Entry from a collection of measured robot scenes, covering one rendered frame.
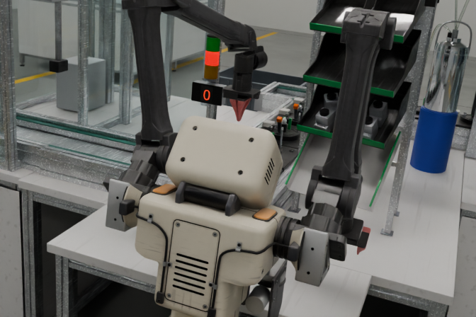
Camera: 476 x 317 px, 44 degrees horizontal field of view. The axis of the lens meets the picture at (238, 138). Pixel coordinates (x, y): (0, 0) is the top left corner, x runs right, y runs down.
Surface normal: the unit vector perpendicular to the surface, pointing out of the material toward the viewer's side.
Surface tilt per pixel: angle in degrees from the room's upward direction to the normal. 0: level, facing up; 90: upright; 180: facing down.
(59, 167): 90
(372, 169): 45
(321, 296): 0
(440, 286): 0
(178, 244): 82
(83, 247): 0
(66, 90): 90
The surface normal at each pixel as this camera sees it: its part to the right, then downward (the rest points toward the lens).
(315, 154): -0.31, -0.51
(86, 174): -0.36, 0.27
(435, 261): 0.09, -0.94
